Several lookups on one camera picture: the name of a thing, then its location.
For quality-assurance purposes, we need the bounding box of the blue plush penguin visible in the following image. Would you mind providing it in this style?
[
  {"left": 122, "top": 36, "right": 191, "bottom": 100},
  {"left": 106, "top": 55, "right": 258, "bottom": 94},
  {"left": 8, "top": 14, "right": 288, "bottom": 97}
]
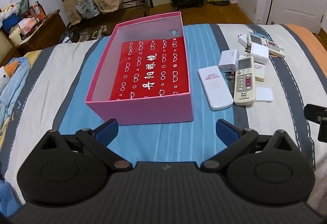
[{"left": 0, "top": 57, "right": 31, "bottom": 122}]

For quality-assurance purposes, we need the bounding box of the cream remote with pink panel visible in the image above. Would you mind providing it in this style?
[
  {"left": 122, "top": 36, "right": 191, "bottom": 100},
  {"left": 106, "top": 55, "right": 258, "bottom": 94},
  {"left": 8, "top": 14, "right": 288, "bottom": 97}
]
[{"left": 246, "top": 32, "right": 286, "bottom": 58}]

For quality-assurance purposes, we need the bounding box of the pink cardboard box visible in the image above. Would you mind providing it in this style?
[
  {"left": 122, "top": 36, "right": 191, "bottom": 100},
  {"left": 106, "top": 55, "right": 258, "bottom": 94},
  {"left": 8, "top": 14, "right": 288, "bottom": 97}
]
[{"left": 85, "top": 11, "right": 194, "bottom": 125}]

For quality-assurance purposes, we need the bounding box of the black round stand base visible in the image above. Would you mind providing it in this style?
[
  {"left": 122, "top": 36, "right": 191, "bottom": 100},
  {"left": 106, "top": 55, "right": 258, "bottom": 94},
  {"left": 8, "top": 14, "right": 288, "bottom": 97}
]
[{"left": 209, "top": 0, "right": 230, "bottom": 7}]

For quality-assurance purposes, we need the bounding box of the beige wooden headboard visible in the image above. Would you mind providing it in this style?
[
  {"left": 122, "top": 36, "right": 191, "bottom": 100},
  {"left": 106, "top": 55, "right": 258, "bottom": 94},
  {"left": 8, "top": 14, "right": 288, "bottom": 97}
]
[{"left": 0, "top": 32, "right": 16, "bottom": 66}]

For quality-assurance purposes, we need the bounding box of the white blue printed bag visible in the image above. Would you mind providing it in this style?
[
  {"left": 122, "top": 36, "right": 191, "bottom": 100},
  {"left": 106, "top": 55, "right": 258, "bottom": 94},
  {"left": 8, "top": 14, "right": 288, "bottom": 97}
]
[{"left": 76, "top": 0, "right": 100, "bottom": 19}]

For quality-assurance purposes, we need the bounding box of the wooden nightstand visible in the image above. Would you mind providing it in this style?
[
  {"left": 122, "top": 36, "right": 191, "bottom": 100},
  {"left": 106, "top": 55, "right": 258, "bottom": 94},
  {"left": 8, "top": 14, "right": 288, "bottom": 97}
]
[{"left": 15, "top": 13, "right": 68, "bottom": 54}]

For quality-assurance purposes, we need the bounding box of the plain brown paper bag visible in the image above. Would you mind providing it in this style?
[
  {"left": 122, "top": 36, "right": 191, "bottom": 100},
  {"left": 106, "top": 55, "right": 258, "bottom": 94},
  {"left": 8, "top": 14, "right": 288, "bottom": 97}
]
[{"left": 63, "top": 0, "right": 82, "bottom": 26}]

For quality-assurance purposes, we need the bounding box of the dark blue bag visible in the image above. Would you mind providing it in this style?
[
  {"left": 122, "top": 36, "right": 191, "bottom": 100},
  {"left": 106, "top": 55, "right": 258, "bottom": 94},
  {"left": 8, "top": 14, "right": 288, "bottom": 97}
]
[{"left": 1, "top": 13, "right": 22, "bottom": 33}]

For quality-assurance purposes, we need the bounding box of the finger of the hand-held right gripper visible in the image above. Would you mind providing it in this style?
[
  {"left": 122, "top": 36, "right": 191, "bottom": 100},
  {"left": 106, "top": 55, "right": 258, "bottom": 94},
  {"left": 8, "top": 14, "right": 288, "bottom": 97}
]
[{"left": 303, "top": 103, "right": 327, "bottom": 142}]

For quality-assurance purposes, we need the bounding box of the small white plug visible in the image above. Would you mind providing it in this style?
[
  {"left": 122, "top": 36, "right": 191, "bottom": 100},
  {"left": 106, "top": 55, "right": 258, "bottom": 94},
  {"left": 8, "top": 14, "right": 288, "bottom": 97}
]
[{"left": 237, "top": 34, "right": 249, "bottom": 47}]

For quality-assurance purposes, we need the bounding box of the blue fleece cloth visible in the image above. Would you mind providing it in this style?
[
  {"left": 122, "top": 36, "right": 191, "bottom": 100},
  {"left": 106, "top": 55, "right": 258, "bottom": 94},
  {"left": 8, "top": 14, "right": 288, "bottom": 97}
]
[{"left": 0, "top": 179, "right": 21, "bottom": 214}]

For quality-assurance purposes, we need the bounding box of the red printed cloth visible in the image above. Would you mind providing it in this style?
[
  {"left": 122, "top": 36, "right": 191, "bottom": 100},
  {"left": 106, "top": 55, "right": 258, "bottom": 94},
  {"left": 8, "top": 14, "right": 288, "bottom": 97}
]
[{"left": 110, "top": 37, "right": 191, "bottom": 101}]

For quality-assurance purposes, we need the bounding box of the cream remote with purple buttons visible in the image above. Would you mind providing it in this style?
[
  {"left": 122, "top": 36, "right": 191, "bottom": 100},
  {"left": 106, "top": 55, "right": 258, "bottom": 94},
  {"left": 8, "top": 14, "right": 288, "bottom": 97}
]
[{"left": 234, "top": 57, "right": 256, "bottom": 105}]

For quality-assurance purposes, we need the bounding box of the white square charger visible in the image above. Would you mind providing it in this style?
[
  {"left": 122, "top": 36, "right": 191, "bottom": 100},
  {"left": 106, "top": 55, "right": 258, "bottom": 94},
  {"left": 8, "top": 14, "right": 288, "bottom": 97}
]
[{"left": 250, "top": 43, "right": 269, "bottom": 65}]

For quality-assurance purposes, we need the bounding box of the white charger adapter with label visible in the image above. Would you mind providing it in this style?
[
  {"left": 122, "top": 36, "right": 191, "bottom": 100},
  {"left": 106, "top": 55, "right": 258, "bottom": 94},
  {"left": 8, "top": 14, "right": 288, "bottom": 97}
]
[{"left": 218, "top": 50, "right": 239, "bottom": 72}]

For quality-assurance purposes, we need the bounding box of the cream box with pink print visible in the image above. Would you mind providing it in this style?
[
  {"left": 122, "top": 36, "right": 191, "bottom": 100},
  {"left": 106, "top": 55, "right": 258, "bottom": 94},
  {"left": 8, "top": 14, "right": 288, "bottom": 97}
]
[{"left": 253, "top": 62, "right": 266, "bottom": 83}]

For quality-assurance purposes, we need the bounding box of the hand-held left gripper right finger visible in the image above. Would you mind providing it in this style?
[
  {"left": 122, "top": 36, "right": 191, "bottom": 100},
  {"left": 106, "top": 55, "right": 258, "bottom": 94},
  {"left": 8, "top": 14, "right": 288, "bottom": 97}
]
[{"left": 200, "top": 119, "right": 297, "bottom": 172}]

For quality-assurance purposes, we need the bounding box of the white remote control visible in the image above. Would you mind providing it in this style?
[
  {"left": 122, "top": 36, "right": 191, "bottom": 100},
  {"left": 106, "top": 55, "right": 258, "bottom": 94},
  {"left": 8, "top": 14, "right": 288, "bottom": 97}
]
[{"left": 198, "top": 66, "right": 234, "bottom": 111}]

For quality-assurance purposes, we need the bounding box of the flat white square pad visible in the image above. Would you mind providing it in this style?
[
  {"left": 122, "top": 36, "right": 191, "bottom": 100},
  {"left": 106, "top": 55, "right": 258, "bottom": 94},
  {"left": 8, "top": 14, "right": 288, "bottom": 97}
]
[{"left": 255, "top": 87, "right": 274, "bottom": 102}]

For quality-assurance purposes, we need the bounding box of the orange white tissue box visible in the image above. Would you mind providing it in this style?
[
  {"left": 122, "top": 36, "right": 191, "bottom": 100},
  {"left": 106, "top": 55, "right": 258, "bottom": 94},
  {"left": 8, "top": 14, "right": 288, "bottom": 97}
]
[{"left": 19, "top": 18, "right": 39, "bottom": 34}]

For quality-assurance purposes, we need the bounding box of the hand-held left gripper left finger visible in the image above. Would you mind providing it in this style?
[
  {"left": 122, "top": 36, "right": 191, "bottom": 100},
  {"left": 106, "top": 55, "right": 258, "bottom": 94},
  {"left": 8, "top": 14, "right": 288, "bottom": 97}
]
[{"left": 38, "top": 118, "right": 133, "bottom": 172}]

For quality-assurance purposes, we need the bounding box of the black bag with white label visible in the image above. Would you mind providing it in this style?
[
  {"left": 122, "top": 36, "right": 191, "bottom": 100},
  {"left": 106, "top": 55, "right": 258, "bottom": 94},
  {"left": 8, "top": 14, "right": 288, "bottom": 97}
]
[{"left": 60, "top": 30, "right": 81, "bottom": 44}]

